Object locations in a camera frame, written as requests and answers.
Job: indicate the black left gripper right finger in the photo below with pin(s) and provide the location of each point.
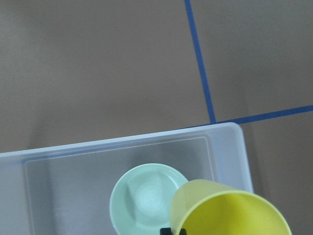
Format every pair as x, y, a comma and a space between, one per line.
182, 232

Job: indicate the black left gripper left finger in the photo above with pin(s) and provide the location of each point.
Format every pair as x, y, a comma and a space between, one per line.
165, 231

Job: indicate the yellow plastic cup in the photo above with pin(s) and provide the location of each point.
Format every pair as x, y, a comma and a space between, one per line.
204, 207

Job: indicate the light green bowl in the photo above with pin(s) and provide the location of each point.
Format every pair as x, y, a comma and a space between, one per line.
140, 200

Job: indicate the clear plastic storage box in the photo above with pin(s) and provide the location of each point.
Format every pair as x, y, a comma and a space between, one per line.
65, 190

